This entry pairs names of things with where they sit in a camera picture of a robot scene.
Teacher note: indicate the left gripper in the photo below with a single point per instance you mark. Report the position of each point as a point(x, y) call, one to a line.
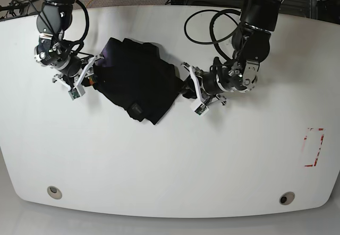
point(210, 90)

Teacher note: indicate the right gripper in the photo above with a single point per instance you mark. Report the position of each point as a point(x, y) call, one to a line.
point(69, 70)

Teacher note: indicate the black T-shirt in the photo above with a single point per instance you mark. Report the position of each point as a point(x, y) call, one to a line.
point(133, 76)

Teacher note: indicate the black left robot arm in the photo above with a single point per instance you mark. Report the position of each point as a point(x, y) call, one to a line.
point(243, 50)

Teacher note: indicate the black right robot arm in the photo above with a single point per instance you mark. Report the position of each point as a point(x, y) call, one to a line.
point(53, 50)

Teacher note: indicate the red tape rectangle marking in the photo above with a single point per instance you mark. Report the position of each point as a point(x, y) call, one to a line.
point(312, 145)

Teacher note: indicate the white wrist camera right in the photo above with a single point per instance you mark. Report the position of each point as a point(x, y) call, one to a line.
point(85, 72)

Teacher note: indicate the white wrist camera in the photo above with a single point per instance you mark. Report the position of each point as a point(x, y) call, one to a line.
point(85, 72)
point(198, 105)

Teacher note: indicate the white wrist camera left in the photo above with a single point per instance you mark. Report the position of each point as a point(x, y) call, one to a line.
point(198, 105)

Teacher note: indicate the left table cable grommet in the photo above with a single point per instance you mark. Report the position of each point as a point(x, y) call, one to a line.
point(54, 192)

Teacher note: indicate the table cable grommet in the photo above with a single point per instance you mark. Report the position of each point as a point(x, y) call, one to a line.
point(54, 192)
point(287, 198)

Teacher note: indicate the right table cable grommet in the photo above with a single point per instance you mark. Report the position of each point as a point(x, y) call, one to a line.
point(287, 198)

